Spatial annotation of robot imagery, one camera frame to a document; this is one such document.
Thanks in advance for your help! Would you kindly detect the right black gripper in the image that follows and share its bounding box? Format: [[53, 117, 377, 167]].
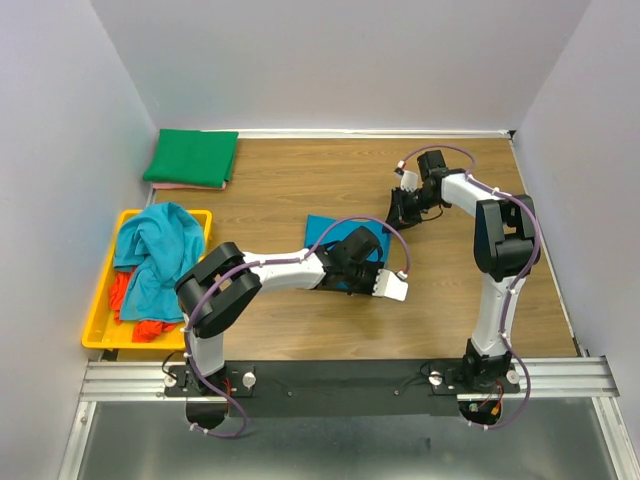
[[380, 186, 440, 234]]

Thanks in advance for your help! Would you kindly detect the blue t shirt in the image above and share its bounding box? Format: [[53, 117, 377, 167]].
[[302, 213, 394, 294]]

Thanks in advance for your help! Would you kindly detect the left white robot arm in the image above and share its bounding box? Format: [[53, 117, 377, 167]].
[[175, 224, 385, 396]]

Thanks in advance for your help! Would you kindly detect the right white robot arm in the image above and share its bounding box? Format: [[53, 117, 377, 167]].
[[386, 145, 541, 392]]

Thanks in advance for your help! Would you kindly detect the folded green t shirt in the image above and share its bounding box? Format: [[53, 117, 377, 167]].
[[143, 129, 239, 188]]

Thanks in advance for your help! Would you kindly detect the teal t shirt in bin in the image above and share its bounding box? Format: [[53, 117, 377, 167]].
[[113, 202, 205, 323]]

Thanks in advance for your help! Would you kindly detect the folded pink t shirt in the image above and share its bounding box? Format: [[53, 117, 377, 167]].
[[151, 182, 227, 191]]

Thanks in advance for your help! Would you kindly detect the orange t shirt in bin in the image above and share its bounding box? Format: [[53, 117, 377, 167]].
[[108, 272, 176, 343]]

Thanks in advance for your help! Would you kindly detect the yellow plastic bin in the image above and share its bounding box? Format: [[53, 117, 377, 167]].
[[82, 209, 213, 350]]

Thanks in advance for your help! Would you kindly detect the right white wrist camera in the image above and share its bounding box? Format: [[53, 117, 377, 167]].
[[400, 170, 420, 192]]

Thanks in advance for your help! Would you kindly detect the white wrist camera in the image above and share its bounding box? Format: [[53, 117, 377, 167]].
[[372, 269, 409, 302], [400, 170, 420, 192]]

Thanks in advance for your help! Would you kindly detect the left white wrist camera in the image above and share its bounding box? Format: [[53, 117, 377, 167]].
[[372, 269, 409, 302]]

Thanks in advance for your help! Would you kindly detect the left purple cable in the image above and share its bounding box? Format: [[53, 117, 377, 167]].
[[182, 215, 412, 438]]

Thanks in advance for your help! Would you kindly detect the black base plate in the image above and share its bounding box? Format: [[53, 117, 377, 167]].
[[163, 359, 524, 430]]

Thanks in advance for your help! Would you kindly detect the aluminium frame rail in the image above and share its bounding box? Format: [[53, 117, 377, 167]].
[[59, 357, 639, 479]]

